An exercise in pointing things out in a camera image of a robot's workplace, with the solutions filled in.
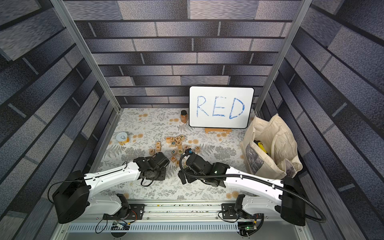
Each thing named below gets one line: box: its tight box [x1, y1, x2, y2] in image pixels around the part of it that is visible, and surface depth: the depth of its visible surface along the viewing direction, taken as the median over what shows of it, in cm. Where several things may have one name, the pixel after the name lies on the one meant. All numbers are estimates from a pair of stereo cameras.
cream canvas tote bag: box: [240, 113, 303, 180], surface depth 75 cm
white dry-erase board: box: [188, 86, 255, 129], surface depth 97 cm
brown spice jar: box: [180, 110, 189, 124], surface depth 109 cm
